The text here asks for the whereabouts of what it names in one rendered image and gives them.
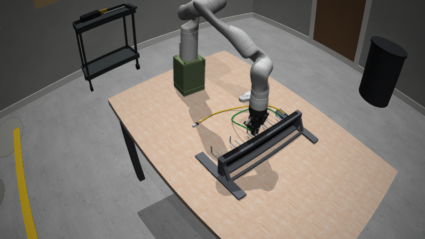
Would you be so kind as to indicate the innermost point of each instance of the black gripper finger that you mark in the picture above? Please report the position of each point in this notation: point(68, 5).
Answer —
point(252, 127)
point(261, 122)

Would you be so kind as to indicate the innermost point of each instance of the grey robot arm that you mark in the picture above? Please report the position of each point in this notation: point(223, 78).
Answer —
point(188, 47)

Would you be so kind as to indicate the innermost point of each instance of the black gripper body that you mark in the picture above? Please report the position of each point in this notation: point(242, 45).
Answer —
point(256, 114)

